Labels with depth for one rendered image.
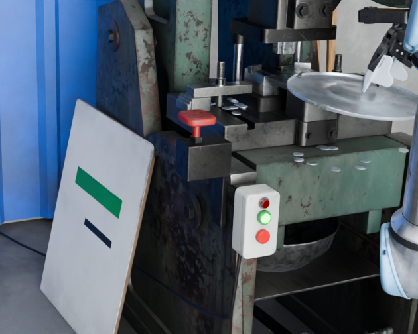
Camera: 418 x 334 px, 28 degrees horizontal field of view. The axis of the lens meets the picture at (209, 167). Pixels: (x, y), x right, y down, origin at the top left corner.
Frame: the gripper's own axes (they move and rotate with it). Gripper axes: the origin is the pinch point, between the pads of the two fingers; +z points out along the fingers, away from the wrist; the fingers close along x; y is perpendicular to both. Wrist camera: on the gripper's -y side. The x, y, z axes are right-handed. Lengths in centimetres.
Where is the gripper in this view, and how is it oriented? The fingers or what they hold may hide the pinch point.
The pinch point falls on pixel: (370, 82)
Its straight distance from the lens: 179.1
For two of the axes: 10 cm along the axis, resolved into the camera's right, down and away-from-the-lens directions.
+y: 7.2, 5.8, -3.8
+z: -3.5, 7.8, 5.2
